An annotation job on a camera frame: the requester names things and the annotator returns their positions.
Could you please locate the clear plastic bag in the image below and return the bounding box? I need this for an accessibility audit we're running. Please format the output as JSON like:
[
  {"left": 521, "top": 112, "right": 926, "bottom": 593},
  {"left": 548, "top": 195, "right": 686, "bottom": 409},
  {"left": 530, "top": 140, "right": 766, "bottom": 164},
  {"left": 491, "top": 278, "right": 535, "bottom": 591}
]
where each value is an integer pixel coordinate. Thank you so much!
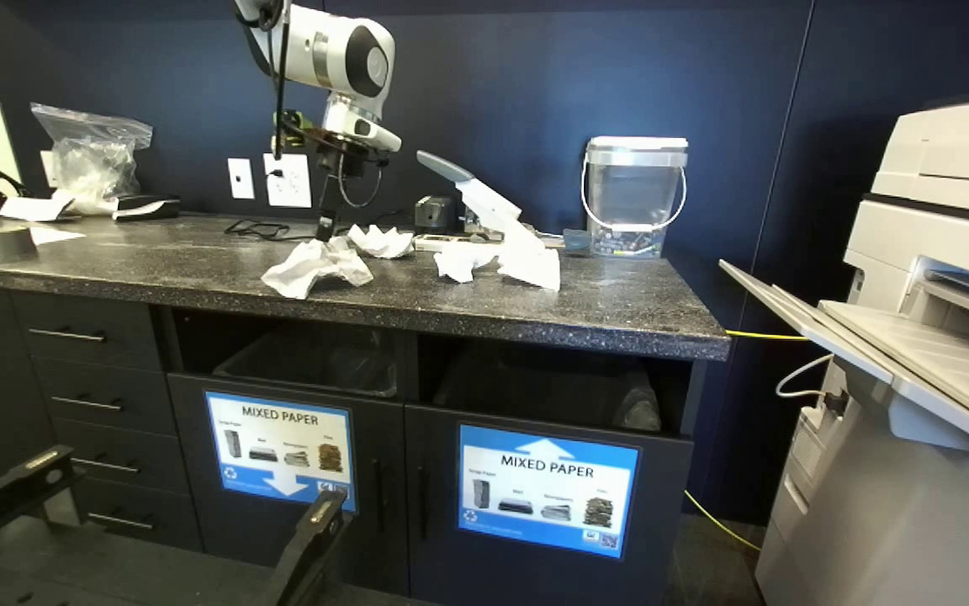
[{"left": 27, "top": 103, "right": 159, "bottom": 215}]

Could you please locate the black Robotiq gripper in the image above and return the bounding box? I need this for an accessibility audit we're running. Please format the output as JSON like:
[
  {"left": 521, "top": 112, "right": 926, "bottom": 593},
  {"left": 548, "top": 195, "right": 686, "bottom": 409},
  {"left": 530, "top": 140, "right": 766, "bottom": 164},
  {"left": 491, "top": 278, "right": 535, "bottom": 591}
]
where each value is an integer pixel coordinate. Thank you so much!
[{"left": 314, "top": 133, "right": 389, "bottom": 246}]

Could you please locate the dark cabinet door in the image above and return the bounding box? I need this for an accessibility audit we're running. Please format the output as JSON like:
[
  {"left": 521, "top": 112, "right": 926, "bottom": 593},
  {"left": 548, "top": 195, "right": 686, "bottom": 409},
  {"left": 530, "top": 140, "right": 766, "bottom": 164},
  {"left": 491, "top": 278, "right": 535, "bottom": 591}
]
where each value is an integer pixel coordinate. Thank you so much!
[{"left": 165, "top": 373, "right": 411, "bottom": 596}]

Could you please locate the white office printer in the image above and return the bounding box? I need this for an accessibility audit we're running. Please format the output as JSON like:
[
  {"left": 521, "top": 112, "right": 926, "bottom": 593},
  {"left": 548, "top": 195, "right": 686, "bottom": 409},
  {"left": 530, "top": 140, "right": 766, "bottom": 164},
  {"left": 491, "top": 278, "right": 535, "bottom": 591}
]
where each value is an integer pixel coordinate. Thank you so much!
[{"left": 752, "top": 94, "right": 969, "bottom": 606}]

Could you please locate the white crumpled label paper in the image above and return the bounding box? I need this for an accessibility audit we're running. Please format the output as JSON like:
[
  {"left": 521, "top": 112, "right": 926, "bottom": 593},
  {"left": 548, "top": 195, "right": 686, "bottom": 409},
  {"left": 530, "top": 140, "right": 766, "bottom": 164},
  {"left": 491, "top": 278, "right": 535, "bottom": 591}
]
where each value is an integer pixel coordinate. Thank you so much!
[{"left": 0, "top": 190, "right": 77, "bottom": 227}]

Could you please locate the narrow white wall plate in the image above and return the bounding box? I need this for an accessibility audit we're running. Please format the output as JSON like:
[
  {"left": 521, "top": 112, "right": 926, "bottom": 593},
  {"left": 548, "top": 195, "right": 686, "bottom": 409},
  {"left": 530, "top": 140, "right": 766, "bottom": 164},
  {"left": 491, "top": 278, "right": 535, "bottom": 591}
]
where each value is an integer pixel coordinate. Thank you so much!
[{"left": 225, "top": 154, "right": 260, "bottom": 205}]

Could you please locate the thin yellow cable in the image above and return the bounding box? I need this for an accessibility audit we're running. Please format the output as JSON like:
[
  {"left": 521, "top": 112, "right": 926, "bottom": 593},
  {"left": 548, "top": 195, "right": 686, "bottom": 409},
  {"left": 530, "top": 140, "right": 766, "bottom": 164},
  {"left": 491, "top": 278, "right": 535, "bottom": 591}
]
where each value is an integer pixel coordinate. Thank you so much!
[
  {"left": 721, "top": 328, "right": 813, "bottom": 346},
  {"left": 678, "top": 484, "right": 762, "bottom": 557}
]

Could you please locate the orange wrist camera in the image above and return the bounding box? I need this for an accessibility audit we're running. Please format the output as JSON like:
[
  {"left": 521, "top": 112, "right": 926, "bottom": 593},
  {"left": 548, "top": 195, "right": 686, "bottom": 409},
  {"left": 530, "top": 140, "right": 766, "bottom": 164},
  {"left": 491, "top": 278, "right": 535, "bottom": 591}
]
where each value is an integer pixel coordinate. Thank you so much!
[{"left": 274, "top": 107, "right": 344, "bottom": 154}]

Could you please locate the flat white paper sheet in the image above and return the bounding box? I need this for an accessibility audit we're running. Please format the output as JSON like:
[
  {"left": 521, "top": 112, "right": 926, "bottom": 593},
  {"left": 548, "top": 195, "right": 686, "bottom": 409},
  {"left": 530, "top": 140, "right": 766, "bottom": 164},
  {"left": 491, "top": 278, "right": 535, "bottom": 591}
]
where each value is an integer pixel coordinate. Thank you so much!
[{"left": 22, "top": 222, "right": 87, "bottom": 250}]

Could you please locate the crumpled white paper right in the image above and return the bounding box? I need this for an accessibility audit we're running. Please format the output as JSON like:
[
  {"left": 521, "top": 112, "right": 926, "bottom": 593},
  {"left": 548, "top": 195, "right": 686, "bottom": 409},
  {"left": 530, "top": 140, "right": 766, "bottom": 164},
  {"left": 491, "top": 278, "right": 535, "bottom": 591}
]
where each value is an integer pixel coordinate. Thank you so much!
[{"left": 412, "top": 147, "right": 528, "bottom": 246}]

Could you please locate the cup-shaped white paper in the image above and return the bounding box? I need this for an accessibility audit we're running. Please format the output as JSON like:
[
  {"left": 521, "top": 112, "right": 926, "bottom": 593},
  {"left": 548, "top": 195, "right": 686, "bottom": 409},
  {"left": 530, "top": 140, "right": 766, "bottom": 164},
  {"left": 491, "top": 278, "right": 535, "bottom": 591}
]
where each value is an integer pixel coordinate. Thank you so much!
[{"left": 344, "top": 222, "right": 416, "bottom": 262}]

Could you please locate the right blue-label recycling bin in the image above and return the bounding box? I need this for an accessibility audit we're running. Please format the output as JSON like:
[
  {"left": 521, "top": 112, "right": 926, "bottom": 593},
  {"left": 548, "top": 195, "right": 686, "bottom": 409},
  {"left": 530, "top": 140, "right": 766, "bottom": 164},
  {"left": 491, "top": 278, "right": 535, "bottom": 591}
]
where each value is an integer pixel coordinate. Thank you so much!
[{"left": 402, "top": 401, "right": 697, "bottom": 606}]

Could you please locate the thin white cable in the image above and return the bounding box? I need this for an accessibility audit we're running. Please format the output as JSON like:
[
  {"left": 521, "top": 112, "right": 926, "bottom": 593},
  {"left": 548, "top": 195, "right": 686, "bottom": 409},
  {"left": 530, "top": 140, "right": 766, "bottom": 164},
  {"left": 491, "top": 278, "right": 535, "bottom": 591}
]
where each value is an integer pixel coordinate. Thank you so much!
[{"left": 771, "top": 351, "right": 836, "bottom": 404}]

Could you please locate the mixed paper sign down arrow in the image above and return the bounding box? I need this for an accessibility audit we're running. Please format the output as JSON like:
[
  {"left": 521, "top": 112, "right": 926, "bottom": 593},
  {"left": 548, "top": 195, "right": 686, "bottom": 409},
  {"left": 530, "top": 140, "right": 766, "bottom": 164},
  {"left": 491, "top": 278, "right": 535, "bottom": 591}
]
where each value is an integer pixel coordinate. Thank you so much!
[{"left": 202, "top": 388, "right": 359, "bottom": 516}]

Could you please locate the small scribbled paper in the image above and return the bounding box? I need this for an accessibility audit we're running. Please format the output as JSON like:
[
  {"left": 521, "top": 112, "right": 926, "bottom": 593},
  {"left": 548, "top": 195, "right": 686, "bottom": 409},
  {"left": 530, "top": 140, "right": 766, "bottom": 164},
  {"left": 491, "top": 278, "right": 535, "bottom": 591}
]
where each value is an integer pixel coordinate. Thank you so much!
[{"left": 430, "top": 243, "right": 500, "bottom": 288}]

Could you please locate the thin black cable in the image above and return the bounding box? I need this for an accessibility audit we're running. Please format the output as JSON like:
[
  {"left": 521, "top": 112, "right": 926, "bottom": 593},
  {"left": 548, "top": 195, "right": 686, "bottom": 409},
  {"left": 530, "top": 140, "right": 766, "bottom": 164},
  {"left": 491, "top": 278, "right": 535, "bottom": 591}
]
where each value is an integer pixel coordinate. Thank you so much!
[{"left": 222, "top": 211, "right": 320, "bottom": 243}]

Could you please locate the clear plastic bucket with lid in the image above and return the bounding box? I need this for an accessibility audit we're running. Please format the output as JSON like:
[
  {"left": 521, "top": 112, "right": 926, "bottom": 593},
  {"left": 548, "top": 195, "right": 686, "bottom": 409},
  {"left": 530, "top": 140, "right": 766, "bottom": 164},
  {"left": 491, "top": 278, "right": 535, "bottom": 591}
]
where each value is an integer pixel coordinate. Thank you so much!
[{"left": 575, "top": 133, "right": 693, "bottom": 262}]

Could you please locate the grey printer bypass tray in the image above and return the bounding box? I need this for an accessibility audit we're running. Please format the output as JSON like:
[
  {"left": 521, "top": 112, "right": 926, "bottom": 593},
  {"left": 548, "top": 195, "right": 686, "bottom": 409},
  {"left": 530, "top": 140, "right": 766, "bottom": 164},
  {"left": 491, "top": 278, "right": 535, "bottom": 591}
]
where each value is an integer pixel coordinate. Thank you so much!
[{"left": 716, "top": 257, "right": 969, "bottom": 453}]

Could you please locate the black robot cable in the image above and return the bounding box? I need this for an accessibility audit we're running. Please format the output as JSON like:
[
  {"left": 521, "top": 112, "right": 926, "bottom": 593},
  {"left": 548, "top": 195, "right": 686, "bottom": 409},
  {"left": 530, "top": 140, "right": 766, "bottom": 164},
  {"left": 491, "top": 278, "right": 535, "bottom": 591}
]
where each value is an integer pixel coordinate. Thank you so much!
[{"left": 240, "top": 0, "right": 296, "bottom": 162}]

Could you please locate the black metal stand leg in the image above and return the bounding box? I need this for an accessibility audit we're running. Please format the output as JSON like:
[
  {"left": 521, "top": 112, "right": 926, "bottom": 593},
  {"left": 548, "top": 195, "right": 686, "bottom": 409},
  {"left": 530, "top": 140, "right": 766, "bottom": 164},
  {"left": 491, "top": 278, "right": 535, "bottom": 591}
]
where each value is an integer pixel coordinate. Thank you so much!
[
  {"left": 0, "top": 445, "right": 77, "bottom": 583},
  {"left": 261, "top": 484, "right": 348, "bottom": 606}
]

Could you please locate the metal drawer handle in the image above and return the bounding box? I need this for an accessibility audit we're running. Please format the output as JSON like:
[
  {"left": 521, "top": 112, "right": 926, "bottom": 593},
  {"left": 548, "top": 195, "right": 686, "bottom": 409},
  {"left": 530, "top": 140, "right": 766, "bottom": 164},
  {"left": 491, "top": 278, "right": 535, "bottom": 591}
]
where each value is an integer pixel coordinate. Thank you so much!
[
  {"left": 84, "top": 508, "right": 159, "bottom": 537},
  {"left": 70, "top": 456, "right": 142, "bottom": 477},
  {"left": 22, "top": 324, "right": 108, "bottom": 346},
  {"left": 46, "top": 395, "right": 124, "bottom": 415}
]

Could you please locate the mixed paper sign up arrow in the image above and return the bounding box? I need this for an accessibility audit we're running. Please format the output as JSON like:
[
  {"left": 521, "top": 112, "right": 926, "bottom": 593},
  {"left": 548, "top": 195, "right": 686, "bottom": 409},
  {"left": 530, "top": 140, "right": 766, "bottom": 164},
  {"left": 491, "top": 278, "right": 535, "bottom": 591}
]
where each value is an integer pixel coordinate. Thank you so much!
[{"left": 453, "top": 422, "right": 642, "bottom": 563}]

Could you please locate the wide white wall outlet plate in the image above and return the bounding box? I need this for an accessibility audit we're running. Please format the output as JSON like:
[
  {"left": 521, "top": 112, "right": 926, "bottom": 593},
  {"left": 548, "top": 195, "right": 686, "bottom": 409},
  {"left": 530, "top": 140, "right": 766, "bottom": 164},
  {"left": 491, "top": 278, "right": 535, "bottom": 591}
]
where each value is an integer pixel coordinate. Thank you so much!
[{"left": 260, "top": 151, "right": 316, "bottom": 211}]

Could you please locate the black tape dispenser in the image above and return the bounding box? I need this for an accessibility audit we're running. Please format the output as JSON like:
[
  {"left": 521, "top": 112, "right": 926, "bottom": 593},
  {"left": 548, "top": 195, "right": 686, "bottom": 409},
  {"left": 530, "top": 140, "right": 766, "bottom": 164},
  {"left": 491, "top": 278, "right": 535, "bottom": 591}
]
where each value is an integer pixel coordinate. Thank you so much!
[{"left": 411, "top": 191, "right": 464, "bottom": 235}]

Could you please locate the dark cabinet drawer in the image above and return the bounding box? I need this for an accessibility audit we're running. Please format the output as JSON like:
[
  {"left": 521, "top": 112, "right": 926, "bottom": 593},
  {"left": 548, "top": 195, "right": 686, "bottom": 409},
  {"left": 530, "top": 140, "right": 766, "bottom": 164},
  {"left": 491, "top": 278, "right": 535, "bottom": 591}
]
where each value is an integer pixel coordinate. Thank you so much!
[
  {"left": 9, "top": 293, "right": 161, "bottom": 369},
  {"left": 51, "top": 431, "right": 193, "bottom": 491},
  {"left": 32, "top": 364, "right": 177, "bottom": 435},
  {"left": 66, "top": 484, "right": 202, "bottom": 554}
]

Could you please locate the large white paper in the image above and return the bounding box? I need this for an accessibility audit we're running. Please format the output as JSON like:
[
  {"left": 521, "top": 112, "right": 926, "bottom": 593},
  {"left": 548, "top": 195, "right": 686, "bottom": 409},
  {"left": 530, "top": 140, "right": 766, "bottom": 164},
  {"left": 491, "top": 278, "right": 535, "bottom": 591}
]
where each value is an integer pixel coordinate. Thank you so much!
[{"left": 260, "top": 235, "right": 375, "bottom": 302}]

